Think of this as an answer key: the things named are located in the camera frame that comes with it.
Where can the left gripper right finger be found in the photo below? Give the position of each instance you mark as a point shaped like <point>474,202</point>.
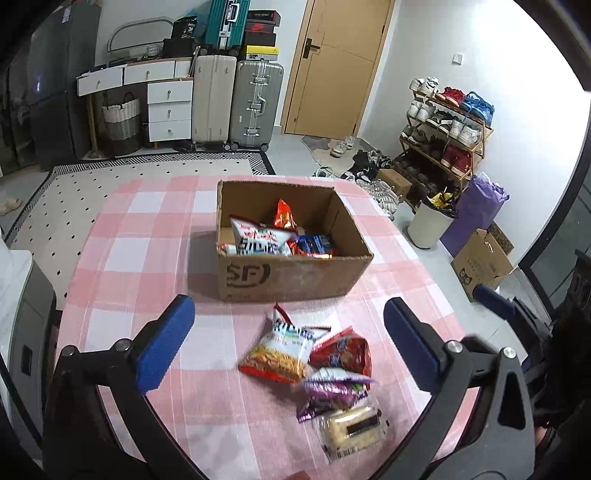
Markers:
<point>420,346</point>

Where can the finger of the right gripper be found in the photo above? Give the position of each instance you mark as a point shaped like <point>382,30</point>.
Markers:
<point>494,302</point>

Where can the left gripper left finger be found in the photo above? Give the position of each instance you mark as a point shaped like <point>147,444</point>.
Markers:
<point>159,341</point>

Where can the red cone snack packet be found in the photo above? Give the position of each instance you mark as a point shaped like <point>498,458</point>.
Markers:
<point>346,350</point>

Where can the white noodle snack packet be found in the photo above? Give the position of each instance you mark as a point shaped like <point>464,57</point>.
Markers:
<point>252,238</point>

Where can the blue snack packet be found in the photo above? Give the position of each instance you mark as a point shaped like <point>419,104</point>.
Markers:
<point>316,246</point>

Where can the person's right hand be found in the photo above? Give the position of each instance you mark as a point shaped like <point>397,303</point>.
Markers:
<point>544,436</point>

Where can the small cardboard box floor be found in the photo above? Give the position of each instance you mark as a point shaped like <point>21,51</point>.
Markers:
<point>481,261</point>

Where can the purple snack packet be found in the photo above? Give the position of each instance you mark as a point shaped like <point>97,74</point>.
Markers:
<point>332,389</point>

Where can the purple bag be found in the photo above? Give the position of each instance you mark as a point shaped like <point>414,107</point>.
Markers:
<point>477,208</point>

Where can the pink checked tablecloth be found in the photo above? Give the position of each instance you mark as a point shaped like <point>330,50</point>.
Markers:
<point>151,247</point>

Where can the clear cracker packet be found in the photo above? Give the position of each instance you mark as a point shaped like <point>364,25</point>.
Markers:
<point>343,433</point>

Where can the white trash bin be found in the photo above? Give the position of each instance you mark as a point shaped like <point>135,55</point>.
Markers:
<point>430,223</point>

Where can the small red white packet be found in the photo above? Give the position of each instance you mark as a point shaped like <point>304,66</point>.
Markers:
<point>228,249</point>

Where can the white appliance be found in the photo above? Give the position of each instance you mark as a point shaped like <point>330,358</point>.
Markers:
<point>27,304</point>

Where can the dotted floor rug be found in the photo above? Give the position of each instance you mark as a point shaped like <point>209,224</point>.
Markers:
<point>65,207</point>

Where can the SF cardboard box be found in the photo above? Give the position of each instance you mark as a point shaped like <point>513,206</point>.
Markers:
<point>317,209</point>

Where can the shoe rack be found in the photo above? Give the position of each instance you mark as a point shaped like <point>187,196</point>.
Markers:
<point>444,139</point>

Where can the orange red packet in box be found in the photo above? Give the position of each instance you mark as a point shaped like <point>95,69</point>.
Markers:
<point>284,216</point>

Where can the laundry basket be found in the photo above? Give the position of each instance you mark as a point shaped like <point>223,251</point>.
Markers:
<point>123,126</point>

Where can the beige suitcase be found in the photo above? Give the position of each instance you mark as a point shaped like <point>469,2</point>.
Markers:
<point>213,83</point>

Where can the white drawer desk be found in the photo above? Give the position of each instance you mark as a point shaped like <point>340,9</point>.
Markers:
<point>163,87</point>

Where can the silver suitcase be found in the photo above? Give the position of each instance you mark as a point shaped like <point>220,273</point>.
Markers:
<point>254,104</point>

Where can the wooden door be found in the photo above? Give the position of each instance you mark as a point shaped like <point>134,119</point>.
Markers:
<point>335,64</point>

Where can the dark refrigerator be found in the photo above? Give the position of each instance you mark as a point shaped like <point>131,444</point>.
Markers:
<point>61,49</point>

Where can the stacked shoe boxes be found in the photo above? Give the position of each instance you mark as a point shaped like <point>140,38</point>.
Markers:
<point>259,41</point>

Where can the teal suitcase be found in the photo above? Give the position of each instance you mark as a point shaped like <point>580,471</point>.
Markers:
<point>226,24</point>

